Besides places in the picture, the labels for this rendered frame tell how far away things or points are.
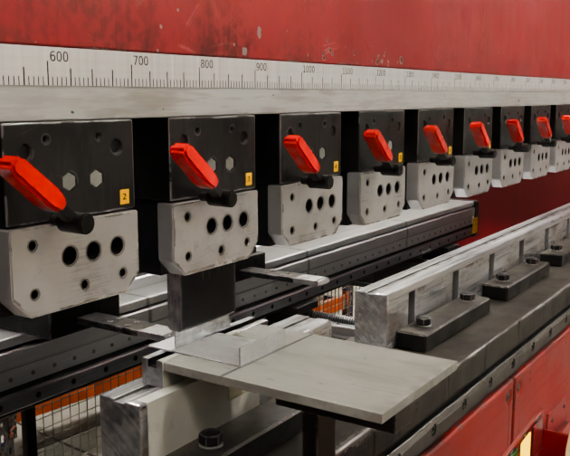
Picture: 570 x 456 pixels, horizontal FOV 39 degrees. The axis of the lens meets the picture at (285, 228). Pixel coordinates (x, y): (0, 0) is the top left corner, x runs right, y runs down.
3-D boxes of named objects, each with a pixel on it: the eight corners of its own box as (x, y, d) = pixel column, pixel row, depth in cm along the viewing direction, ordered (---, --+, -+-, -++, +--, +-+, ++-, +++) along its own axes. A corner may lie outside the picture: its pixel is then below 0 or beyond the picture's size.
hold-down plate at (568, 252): (561, 267, 197) (562, 254, 196) (538, 264, 200) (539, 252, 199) (591, 248, 222) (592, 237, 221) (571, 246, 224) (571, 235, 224)
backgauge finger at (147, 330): (140, 363, 92) (139, 319, 92) (-6, 327, 107) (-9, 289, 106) (207, 337, 102) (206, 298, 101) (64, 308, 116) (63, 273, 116)
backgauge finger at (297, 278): (302, 299, 121) (302, 267, 120) (169, 279, 135) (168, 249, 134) (342, 284, 131) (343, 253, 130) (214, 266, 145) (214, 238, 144)
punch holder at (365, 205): (359, 227, 117) (361, 110, 114) (308, 222, 121) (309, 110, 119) (404, 214, 129) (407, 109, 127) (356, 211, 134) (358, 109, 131)
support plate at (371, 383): (382, 424, 74) (382, 413, 73) (163, 371, 88) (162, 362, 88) (457, 369, 88) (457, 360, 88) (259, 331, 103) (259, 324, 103)
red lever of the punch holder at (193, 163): (193, 139, 78) (240, 196, 85) (161, 138, 81) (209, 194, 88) (185, 155, 78) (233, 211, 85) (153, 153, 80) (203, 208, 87)
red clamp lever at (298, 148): (304, 132, 95) (336, 180, 102) (274, 131, 97) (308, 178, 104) (299, 144, 94) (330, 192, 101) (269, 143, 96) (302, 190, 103)
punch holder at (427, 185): (417, 211, 133) (420, 109, 131) (371, 207, 138) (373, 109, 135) (452, 201, 146) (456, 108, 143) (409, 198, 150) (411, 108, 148)
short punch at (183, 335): (182, 349, 91) (180, 267, 90) (168, 346, 93) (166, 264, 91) (235, 328, 100) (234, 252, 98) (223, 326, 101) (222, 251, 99)
